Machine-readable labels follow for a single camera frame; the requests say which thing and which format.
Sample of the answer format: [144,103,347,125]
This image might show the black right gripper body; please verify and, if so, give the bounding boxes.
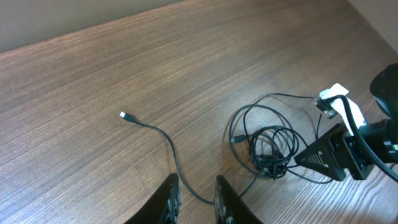
[329,123,374,180]

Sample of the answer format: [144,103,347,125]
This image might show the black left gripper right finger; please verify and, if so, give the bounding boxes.
[214,175,262,224]

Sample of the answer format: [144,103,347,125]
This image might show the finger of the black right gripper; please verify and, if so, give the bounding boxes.
[294,131,346,181]

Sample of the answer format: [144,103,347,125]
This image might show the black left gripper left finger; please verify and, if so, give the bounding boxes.
[125,173,181,224]

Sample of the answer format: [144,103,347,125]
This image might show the black USB cable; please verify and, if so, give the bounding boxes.
[119,111,268,206]

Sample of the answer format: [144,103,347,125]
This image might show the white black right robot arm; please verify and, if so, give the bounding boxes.
[295,63,397,181]

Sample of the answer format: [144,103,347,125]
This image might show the black right camera cable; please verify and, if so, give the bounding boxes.
[329,95,398,184]

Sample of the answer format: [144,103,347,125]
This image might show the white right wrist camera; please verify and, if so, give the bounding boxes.
[314,83,367,136]

